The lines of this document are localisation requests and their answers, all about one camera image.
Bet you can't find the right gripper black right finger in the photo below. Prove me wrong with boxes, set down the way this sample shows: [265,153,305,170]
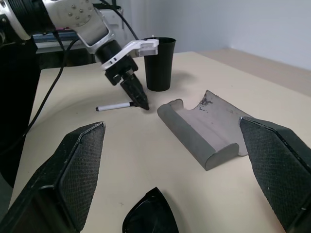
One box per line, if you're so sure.
[239,116,311,233]

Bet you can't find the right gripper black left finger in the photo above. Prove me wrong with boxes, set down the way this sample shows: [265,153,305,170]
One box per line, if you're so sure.
[0,121,107,233]

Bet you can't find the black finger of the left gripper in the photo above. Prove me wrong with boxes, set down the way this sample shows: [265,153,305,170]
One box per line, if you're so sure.
[120,80,150,112]
[128,74,149,107]

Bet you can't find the white marker with black cap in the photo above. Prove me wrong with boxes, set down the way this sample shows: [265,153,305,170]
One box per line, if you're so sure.
[95,101,135,113]

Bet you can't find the black plastic cup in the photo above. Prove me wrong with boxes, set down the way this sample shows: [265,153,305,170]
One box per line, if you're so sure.
[142,36,177,93]

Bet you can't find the grey open glasses case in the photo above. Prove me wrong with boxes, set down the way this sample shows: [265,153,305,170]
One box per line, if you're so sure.
[156,89,254,172]

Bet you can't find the blue grey background shelf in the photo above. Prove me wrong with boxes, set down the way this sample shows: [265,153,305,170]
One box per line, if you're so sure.
[32,28,82,50]

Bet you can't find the black sunglasses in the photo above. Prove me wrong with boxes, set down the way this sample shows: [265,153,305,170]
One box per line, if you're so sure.
[121,186,180,233]

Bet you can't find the black robot torso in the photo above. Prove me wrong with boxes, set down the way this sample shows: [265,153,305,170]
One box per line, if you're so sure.
[0,14,41,188]

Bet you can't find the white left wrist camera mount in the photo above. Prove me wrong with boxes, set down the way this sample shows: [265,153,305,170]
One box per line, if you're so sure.
[100,38,160,71]

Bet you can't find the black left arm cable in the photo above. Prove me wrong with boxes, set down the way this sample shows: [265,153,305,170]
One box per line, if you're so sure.
[93,0,142,41]

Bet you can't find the black hanging cable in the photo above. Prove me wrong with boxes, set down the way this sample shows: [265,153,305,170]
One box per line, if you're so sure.
[0,30,80,156]

